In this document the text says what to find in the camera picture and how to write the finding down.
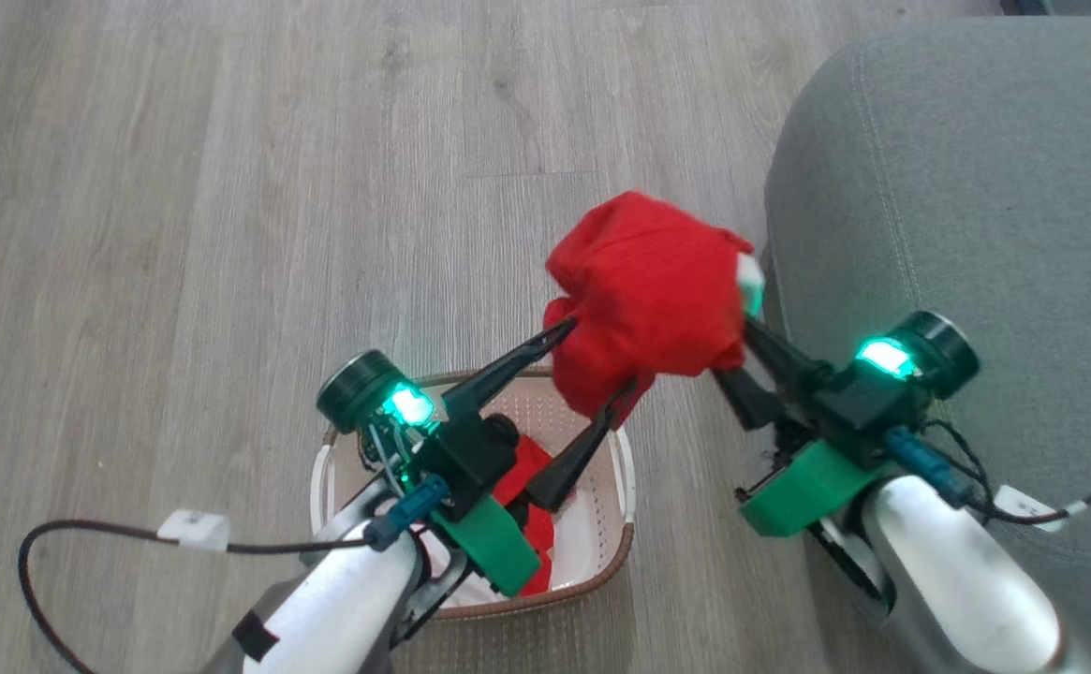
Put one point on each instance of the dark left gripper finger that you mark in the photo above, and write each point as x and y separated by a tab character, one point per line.
512	370
578	459

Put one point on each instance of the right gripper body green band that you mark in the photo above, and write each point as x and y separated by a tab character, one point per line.
817	482

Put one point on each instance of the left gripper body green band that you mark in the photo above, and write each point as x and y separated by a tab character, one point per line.
470	459

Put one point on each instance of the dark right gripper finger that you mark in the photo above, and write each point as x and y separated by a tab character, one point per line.
751	402
784	365

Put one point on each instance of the red clothing item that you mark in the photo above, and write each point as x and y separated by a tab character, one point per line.
648	290
531	468

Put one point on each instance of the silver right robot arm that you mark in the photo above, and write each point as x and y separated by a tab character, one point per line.
957	580

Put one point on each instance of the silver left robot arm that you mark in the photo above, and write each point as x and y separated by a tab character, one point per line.
339	608

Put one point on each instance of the cream basket with brown rim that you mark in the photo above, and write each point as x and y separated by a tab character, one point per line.
601	552

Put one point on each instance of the grey fabric sofa seat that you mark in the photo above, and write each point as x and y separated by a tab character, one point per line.
976	187

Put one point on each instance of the dark grey baseboard strip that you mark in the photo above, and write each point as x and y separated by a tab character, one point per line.
1023	6

